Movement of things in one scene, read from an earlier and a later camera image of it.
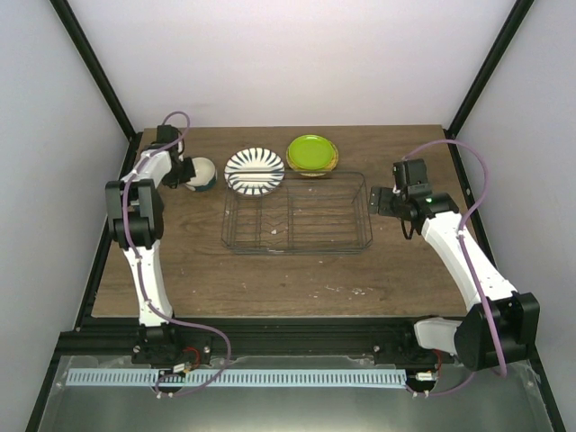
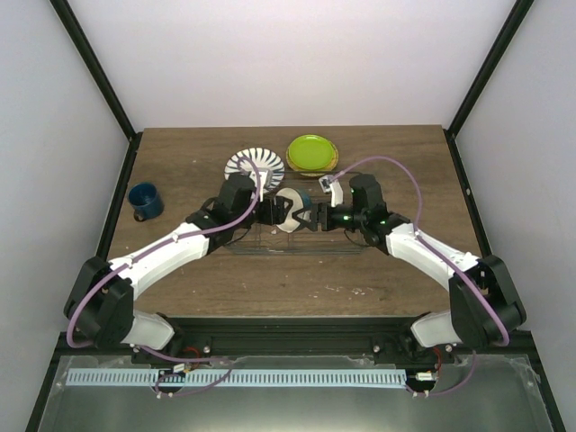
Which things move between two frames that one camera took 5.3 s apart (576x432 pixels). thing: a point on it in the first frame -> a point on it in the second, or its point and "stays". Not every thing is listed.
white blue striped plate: [255, 171] stays
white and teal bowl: [205, 175] -> [301, 200]
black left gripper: [188, 175] -> [280, 215]
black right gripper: [382, 205] -> [316, 219]
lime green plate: [310, 152] stays
